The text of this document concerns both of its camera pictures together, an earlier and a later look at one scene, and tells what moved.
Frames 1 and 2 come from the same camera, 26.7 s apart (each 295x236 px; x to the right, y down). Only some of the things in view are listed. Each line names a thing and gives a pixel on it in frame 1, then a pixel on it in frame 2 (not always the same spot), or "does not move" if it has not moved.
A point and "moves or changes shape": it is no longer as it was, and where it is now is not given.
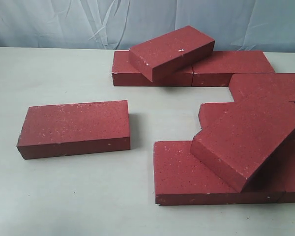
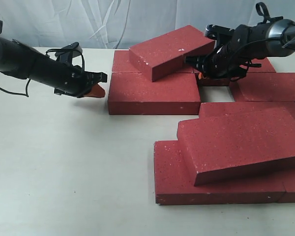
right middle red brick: (267, 87) does not move
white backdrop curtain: (255, 25) does not move
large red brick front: (236, 138) moves or changes shape
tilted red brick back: (157, 57) does not move
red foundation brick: (71, 129) to (133, 93)
